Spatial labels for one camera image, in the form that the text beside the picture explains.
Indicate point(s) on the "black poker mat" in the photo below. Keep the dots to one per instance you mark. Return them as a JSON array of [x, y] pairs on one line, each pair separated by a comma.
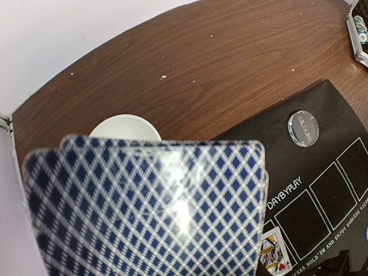
[[317, 195]]

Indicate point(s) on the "face-up queen of hearts card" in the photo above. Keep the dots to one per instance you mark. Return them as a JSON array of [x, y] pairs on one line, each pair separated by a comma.
[[273, 254]]

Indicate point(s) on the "deck of playing cards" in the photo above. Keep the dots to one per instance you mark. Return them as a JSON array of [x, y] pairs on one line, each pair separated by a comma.
[[120, 207]]

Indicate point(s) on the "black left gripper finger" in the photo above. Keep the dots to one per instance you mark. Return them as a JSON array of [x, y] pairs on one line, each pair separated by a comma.
[[339, 266]]

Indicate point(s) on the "aluminium poker chip case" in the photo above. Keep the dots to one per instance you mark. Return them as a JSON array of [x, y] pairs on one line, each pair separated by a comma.
[[357, 8]]

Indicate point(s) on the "orange bowl white inside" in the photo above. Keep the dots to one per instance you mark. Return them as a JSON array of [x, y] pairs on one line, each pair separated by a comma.
[[126, 126]]

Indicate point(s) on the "aluminium table edge rail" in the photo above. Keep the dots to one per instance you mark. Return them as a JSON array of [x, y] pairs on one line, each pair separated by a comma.
[[6, 124]]

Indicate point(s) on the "chip stack in case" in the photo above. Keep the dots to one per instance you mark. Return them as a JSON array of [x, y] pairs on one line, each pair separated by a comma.
[[361, 29]]

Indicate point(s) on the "clear acrylic dealer button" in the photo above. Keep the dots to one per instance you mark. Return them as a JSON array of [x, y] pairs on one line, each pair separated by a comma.
[[303, 128]]

